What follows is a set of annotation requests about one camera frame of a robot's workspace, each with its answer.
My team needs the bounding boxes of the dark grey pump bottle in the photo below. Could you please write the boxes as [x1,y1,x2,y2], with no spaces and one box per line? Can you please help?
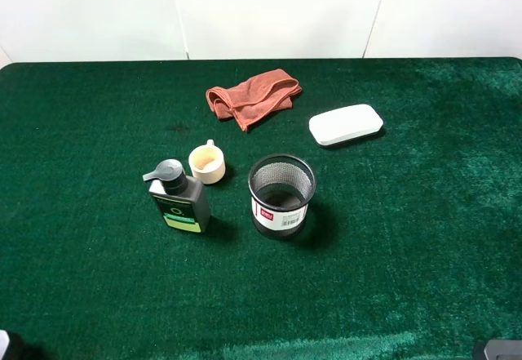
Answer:
[143,159,211,233]

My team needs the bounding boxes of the orange microfibre cloth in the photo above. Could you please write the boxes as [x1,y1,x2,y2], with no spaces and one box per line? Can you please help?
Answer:
[206,69,302,131]

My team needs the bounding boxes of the black and white device corner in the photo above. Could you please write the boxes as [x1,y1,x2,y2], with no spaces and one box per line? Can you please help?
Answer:
[0,329,42,360]

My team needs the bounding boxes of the grey object bottom right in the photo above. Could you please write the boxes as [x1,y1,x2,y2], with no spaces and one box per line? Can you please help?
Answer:
[472,340,522,360]

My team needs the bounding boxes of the black mesh pen holder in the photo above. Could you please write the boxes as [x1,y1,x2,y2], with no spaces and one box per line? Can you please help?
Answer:
[248,153,316,240]

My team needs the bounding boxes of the small beige cup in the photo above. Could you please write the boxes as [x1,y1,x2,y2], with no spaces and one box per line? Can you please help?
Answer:
[188,140,226,184]

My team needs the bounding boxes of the white soap box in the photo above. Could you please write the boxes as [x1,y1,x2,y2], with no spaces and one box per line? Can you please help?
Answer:
[308,104,384,146]

